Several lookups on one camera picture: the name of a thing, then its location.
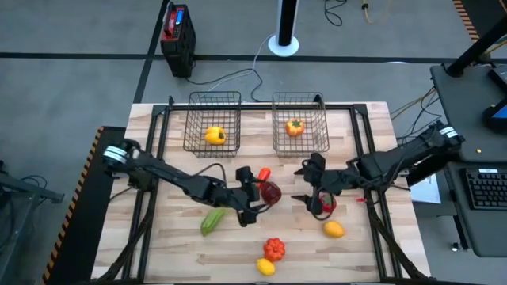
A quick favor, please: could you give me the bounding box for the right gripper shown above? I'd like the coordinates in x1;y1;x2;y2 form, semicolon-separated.
291;153;360;217

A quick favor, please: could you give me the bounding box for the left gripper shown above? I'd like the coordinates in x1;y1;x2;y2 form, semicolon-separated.
220;165;263;228

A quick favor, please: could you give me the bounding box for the dark red apple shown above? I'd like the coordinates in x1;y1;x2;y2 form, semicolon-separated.
260;181;283;206

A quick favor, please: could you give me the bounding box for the long orange-red pepper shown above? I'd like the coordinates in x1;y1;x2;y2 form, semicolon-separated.
256;167;273;187

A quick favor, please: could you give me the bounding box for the green cucumber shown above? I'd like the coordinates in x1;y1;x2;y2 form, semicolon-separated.
200;207;234;238

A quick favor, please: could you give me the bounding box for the yellow-orange mango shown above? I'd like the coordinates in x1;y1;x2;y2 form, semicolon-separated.
322;220;346;239

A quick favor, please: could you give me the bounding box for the orange persimmon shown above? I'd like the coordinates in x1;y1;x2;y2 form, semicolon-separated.
285;118;306;138

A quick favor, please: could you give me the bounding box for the red-orange bell pepper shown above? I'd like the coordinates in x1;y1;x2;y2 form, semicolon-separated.
263;237;287;263

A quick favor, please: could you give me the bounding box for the yellow bell pepper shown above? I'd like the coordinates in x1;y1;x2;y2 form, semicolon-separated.
204;126;227;146

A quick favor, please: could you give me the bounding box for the yellow lemon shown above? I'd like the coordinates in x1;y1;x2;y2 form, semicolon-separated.
256;257;276;277

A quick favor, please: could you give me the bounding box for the white paper sheet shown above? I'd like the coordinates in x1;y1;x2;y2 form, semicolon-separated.
409;173;443;205

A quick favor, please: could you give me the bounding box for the black mat with hazard stripes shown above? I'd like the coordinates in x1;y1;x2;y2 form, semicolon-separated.
39;125;128;285
452;0;507;44

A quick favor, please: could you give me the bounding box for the grey side desk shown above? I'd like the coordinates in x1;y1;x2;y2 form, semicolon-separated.
429;63;507;258

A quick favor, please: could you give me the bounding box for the red and black power station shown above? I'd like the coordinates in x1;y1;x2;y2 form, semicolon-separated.
159;2;197;78

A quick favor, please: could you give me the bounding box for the black pole with white base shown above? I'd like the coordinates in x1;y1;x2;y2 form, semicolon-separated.
267;0;300;58

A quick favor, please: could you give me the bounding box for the black keyboard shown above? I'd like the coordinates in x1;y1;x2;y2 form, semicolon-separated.
464;167;507;211

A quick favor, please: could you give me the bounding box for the black device with blue screen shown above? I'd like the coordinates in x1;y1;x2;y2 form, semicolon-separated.
482;97;507;134

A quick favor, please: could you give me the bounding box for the black slanted stand pole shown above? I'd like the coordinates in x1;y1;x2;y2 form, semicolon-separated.
446;13;507;78

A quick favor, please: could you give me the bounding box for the black flat device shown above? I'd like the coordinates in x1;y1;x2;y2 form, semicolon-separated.
487;65;507;95

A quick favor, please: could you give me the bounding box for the grey equipment stand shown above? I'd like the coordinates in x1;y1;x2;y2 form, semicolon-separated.
0;158;66;285

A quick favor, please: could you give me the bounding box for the black wire basket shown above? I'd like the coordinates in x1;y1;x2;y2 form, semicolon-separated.
271;91;330;158
182;91;242;159

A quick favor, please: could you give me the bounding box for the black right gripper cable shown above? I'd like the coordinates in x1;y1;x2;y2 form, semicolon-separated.
311;185;338;222

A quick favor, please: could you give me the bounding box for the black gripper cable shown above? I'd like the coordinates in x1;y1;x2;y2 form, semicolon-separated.
311;185;338;222
196;161;229;187

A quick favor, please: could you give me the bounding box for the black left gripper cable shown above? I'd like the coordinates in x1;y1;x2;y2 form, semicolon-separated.
196;161;229;187

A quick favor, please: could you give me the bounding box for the black metal table frame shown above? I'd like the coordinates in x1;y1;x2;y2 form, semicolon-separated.
90;94;433;285

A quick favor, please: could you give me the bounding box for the thin black cable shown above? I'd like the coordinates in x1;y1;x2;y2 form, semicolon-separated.
395;90;444;142

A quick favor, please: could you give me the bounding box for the black floor cable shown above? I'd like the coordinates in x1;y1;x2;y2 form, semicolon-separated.
185;68;274;104

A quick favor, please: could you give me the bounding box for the thin yellow cable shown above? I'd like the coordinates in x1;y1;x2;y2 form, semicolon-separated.
390;87;436;120

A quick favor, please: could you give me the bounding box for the white floor cable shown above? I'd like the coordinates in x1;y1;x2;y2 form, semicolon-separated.
200;33;276;98

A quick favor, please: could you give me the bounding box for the black looped cable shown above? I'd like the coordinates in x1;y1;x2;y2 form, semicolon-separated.
323;0;349;28

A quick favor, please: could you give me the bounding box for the yellow floor cable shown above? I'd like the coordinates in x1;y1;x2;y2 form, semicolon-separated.
360;0;394;25

